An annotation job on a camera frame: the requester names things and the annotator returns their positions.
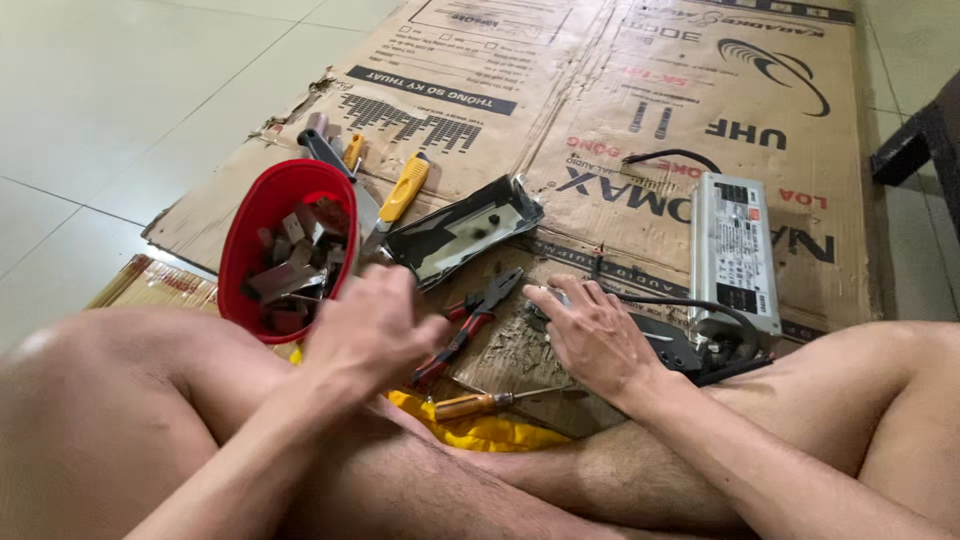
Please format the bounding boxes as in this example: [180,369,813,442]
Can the person's right hand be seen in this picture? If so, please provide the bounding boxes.
[522,273,678,411]

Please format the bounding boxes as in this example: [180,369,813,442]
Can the person's left hand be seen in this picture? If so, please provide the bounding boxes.
[300,264,453,406]

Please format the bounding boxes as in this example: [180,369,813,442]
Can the black LED lamp module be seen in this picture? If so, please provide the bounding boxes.
[525,288,706,380]

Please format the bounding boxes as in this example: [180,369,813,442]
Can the red and black pliers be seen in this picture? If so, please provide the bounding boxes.
[408,266,525,389]

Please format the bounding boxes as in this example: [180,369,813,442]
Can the black metal lamp housing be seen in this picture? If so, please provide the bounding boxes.
[383,174,546,292]

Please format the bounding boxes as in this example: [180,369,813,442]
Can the yellow cloth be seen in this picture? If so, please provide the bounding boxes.
[288,346,575,453]

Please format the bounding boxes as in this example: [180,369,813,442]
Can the heap of grey metal pieces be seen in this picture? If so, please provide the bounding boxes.
[240,196,351,335]

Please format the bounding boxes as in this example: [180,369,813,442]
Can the silver LED driver box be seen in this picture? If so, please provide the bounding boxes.
[688,171,783,348]

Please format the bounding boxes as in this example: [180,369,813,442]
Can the red plastic bowl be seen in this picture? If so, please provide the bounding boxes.
[217,158,360,345]

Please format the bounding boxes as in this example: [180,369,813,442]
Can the large printed cardboard sheet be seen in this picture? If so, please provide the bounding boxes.
[142,0,880,440]

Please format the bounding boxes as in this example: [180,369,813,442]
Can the small glossy cardboard piece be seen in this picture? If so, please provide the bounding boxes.
[86,253,220,313]

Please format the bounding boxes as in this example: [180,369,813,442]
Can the person's left leg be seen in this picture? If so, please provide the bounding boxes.
[0,303,624,540]

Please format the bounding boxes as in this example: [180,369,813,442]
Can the person's leg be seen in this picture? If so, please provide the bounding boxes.
[0,303,624,540]
[465,318,960,540]

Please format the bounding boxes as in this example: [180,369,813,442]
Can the person's right leg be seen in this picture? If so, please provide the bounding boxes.
[465,318,960,540]

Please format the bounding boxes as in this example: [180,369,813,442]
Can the dark wooden furniture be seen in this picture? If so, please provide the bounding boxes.
[870,69,960,243]

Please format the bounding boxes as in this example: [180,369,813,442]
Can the wooden handled screwdriver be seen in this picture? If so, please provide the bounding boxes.
[434,385,579,423]

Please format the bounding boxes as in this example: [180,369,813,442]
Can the yellow handled utility knife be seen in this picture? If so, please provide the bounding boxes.
[361,151,432,256]

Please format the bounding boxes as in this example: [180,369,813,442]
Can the long black output cable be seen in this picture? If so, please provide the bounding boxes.
[615,292,775,388]

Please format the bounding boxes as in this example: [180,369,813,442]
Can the short black input cable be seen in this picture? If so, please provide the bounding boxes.
[621,148,723,176]

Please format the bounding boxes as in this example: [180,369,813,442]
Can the small yellow handled screwdriver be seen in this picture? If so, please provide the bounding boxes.
[342,132,366,177]

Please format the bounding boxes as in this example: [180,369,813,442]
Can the grey handled putty knife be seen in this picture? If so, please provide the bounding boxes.
[297,127,384,243]

